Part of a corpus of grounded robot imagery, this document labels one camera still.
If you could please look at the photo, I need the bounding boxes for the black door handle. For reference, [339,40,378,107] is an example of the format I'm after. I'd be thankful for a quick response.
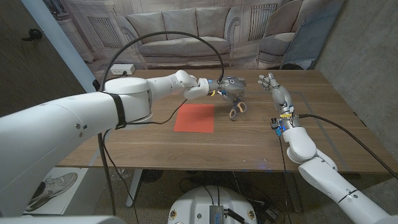
[21,28,44,42]

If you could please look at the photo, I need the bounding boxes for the white floor board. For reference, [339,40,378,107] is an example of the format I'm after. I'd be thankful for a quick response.
[23,167,106,216]

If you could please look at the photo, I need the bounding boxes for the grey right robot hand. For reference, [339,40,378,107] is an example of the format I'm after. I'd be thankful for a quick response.
[257,72,300,129]

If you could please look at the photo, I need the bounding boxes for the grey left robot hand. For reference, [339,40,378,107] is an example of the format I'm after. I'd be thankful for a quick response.
[214,76,248,105]

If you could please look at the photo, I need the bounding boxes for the grey orange handled scissors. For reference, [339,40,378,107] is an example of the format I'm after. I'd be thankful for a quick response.
[229,98,248,121]

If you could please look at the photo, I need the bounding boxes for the grey white sneaker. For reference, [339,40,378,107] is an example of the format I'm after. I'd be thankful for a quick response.
[26,172,78,212]

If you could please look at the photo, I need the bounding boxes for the white power strip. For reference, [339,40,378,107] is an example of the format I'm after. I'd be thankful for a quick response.
[109,63,137,76]

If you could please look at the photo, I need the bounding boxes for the red origami paper sheet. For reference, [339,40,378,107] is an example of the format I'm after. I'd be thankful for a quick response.
[173,103,215,134]

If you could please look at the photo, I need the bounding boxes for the black power adapter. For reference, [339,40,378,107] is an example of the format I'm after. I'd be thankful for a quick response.
[264,207,280,220]

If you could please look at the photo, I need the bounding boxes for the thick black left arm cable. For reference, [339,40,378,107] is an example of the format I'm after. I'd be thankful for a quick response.
[97,30,224,216]

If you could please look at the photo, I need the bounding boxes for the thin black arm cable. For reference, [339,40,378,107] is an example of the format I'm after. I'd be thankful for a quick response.
[278,135,292,224]
[103,98,188,224]

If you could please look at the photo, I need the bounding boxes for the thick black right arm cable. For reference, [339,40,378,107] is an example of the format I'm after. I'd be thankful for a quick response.
[298,113,398,180]

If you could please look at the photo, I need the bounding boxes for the white table leg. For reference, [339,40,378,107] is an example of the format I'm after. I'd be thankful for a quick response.
[281,172,303,214]
[126,169,144,208]

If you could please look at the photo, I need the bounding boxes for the printed sofa room backdrop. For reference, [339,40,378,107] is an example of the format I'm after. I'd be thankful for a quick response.
[42,0,346,83]

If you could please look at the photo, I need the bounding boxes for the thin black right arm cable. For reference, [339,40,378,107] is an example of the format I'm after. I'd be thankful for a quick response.
[278,135,292,224]

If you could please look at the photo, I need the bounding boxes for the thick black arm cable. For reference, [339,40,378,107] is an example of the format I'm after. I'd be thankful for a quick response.
[298,113,398,180]
[97,30,224,216]

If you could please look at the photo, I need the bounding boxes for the grey blue leaning board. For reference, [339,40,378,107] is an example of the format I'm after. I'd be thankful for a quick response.
[279,0,346,70]

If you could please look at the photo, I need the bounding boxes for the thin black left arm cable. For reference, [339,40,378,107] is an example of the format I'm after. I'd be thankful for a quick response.
[103,98,188,224]

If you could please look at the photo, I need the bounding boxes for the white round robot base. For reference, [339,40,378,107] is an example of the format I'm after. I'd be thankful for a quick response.
[167,185,258,224]

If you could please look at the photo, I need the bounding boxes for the silver box on robot base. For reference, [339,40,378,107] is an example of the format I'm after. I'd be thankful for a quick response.
[208,204,225,224]

